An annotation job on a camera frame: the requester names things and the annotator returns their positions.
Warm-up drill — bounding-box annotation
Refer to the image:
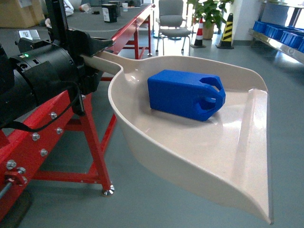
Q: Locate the black bin with label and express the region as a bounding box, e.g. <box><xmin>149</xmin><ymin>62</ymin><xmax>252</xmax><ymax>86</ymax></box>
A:
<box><xmin>102</xmin><ymin>4</ymin><xmax>117</xmax><ymax>23</ymax></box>

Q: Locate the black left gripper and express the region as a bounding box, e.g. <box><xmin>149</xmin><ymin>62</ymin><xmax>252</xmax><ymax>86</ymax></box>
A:
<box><xmin>48</xmin><ymin>28</ymin><xmax>115</xmax><ymax>94</ymax></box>

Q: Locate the white paper cup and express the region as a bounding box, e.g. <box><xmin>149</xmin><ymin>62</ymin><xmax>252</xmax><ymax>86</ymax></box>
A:
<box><xmin>122</xmin><ymin>3</ymin><xmax>128</xmax><ymax>12</ymax></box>

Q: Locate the blue plastic block part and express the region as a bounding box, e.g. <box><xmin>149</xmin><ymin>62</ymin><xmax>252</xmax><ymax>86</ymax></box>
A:
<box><xmin>147</xmin><ymin>69</ymin><xmax>226</xmax><ymax>121</ymax></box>

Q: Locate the steel shelf rack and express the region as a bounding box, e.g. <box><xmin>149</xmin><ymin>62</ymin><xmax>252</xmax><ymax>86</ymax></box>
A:
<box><xmin>248</xmin><ymin>0</ymin><xmax>304</xmax><ymax>63</ymax></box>

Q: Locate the black cable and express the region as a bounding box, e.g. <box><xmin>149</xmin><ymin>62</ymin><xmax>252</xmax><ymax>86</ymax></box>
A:
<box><xmin>9</xmin><ymin>80</ymin><xmax>83</xmax><ymax>133</ymax></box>

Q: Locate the large cardboard box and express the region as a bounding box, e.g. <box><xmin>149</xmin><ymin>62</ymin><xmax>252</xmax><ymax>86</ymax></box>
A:
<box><xmin>0</xmin><ymin>0</ymin><xmax>45</xmax><ymax>29</ymax></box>

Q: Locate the potted green plant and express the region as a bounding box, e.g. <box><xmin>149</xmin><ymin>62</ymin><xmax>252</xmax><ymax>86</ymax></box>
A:
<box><xmin>187</xmin><ymin>0</ymin><xmax>234</xmax><ymax>40</ymax></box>

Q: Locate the grey office chair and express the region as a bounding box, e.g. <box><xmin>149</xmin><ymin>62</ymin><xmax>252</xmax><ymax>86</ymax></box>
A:
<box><xmin>155</xmin><ymin>0</ymin><xmax>191</xmax><ymax>55</ymax></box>

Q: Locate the red table frame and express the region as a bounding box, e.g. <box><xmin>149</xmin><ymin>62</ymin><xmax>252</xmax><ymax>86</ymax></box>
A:
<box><xmin>0</xmin><ymin>4</ymin><xmax>154</xmax><ymax>218</ymax></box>

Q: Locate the beige plastic dustpan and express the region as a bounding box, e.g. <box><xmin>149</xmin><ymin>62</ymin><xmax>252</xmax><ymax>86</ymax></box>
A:
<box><xmin>84</xmin><ymin>52</ymin><xmax>274</xmax><ymax>224</ymax></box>

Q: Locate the yellow black striped bollard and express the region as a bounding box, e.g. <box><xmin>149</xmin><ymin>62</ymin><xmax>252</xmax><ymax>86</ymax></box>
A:
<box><xmin>216</xmin><ymin>13</ymin><xmax>234</xmax><ymax>49</ymax></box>

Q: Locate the red white traffic cone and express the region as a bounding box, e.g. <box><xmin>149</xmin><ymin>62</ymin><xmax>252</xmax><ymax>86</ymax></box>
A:
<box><xmin>190</xmin><ymin>17</ymin><xmax>206</xmax><ymax>48</ymax></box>

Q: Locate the blue storage bin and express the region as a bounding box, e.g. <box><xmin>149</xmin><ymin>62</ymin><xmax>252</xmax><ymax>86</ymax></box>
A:
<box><xmin>253</xmin><ymin>21</ymin><xmax>268</xmax><ymax>34</ymax></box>

